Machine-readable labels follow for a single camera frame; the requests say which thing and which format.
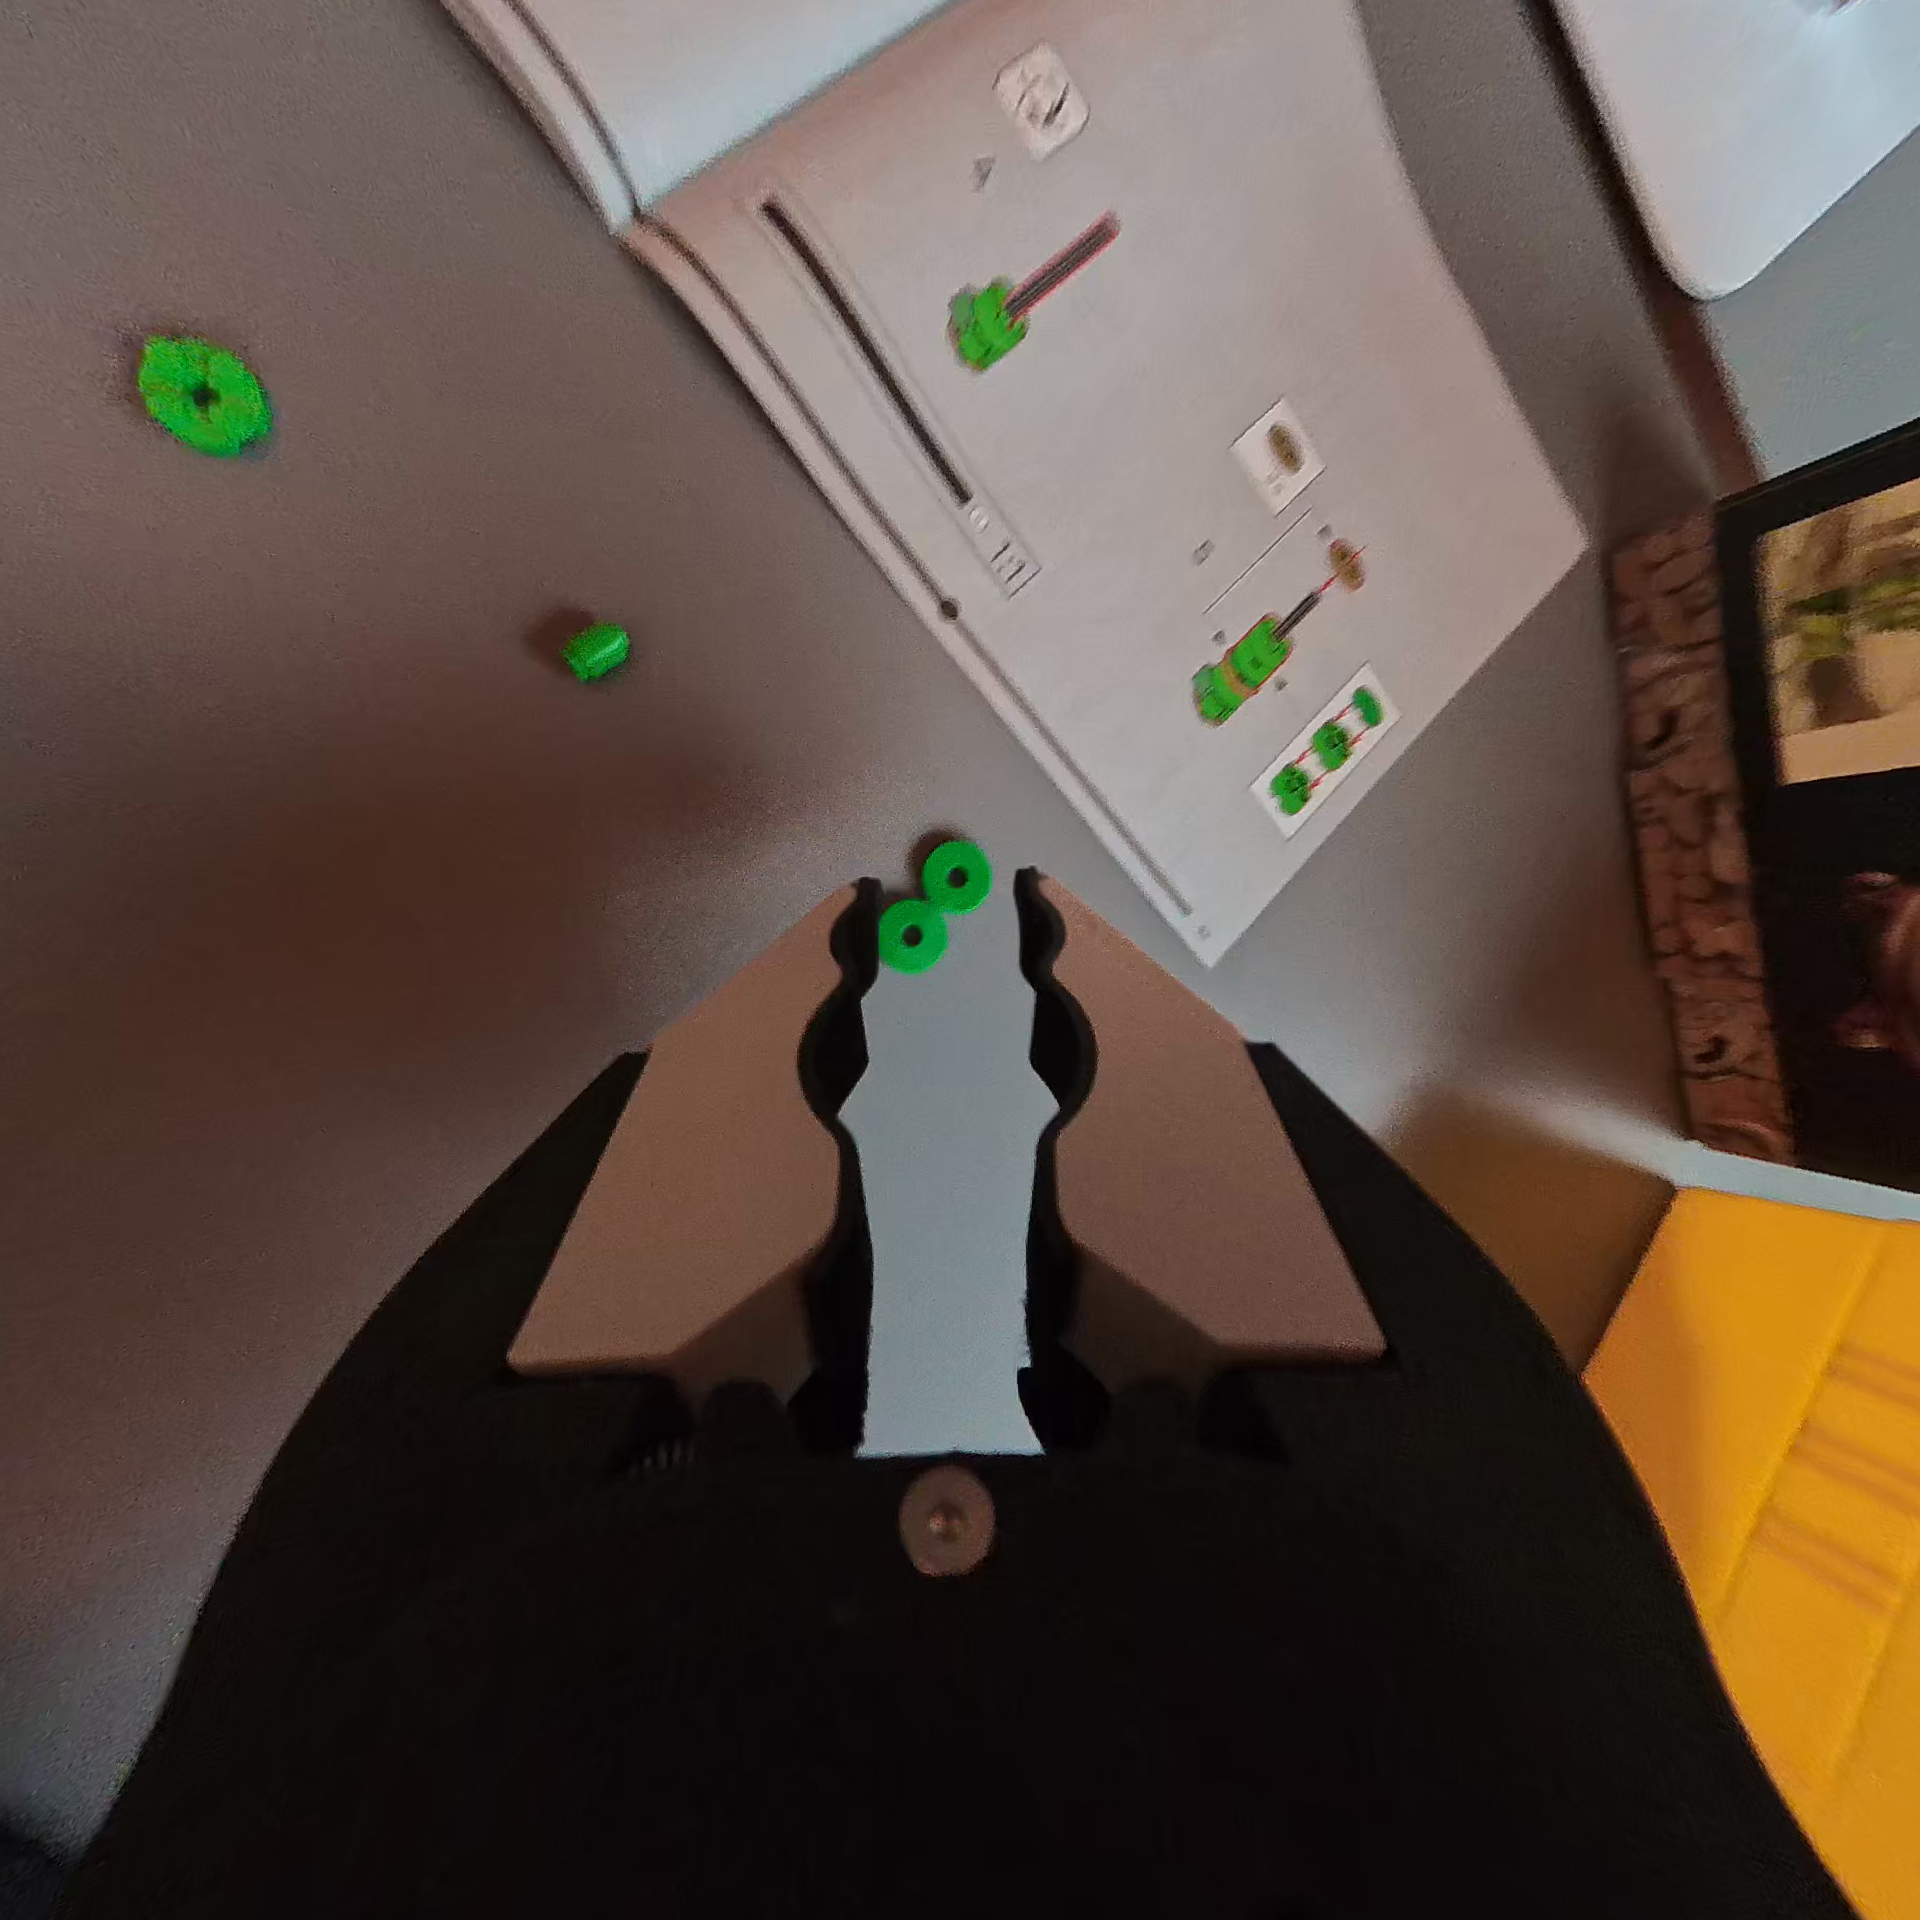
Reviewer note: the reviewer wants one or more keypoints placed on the grey desk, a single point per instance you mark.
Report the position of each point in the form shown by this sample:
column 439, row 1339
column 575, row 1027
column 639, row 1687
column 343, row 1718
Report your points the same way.
column 1846, row 375
column 376, row 902

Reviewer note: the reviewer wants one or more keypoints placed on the yellow bin with white bag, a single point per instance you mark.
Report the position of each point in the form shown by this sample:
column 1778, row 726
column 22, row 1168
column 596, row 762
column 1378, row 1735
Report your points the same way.
column 1800, row 1500

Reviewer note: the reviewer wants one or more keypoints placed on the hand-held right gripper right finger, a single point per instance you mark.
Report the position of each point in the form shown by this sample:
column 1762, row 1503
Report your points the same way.
column 1201, row 1200

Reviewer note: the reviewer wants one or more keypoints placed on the white instruction booklet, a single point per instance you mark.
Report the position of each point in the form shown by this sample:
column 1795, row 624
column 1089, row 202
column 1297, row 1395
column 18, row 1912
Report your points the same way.
column 1201, row 301

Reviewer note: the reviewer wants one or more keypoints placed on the black bamboo set box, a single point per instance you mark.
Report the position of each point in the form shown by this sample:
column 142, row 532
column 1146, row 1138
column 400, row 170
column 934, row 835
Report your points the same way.
column 1800, row 902

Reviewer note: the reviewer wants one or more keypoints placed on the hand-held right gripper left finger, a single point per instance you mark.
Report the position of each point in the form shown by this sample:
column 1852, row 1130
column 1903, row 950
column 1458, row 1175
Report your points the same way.
column 675, row 1200

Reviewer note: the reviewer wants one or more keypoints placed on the large green round piece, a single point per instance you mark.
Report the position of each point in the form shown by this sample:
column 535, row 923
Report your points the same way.
column 182, row 375

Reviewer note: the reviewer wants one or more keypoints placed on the wooden document stand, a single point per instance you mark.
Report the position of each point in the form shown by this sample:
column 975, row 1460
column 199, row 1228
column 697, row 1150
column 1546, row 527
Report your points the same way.
column 1723, row 119

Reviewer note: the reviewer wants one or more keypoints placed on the small green cylinder piece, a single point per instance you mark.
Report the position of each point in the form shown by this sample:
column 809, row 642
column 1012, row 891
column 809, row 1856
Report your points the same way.
column 596, row 651

